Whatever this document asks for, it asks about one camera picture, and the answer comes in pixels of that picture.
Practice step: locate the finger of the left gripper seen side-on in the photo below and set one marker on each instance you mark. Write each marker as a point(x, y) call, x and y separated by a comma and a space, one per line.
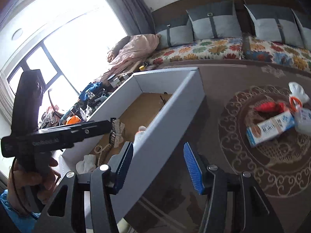
point(87, 129)

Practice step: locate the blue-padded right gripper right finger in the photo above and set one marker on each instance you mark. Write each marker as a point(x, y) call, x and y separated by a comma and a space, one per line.
point(196, 168)

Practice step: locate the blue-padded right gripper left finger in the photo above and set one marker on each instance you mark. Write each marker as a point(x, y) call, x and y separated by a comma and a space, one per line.
point(119, 165)

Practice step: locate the silver rhinestone hair claw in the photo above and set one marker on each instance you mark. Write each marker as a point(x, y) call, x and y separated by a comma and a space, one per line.
point(117, 132)

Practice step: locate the blue white ointment box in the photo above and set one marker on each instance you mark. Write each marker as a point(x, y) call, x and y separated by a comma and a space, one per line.
point(270, 128)

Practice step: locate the red foil packet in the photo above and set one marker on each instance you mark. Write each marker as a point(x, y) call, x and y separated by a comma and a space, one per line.
point(272, 107)

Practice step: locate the white glove orange cuff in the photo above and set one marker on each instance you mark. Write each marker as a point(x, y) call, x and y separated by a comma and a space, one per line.
point(297, 96)

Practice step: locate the blue sleeved left forearm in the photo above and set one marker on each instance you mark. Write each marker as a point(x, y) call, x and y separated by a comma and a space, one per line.
point(11, 219)

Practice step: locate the person left hand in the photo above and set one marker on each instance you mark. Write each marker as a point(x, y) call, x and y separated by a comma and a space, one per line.
point(18, 179)

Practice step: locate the white cardboard box tray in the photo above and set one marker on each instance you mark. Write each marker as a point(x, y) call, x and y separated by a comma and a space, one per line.
point(165, 102)

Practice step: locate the pink blanket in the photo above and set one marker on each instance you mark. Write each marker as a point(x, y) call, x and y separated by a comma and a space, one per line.
point(139, 48)

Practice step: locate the floral sofa cover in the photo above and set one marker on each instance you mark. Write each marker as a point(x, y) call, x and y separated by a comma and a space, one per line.
point(243, 48)

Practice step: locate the grey curtain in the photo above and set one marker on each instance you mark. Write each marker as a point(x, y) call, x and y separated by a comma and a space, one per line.
point(134, 15)

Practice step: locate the grey cushion far left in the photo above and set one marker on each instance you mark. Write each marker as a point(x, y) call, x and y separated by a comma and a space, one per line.
point(175, 32)

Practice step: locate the grey cushion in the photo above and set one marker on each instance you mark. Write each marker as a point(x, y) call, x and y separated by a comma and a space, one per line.
point(304, 26)
point(275, 24)
point(215, 20)
point(175, 32)

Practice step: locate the grey cushion far right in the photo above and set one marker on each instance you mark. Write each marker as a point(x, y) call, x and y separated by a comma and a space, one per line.
point(304, 26)

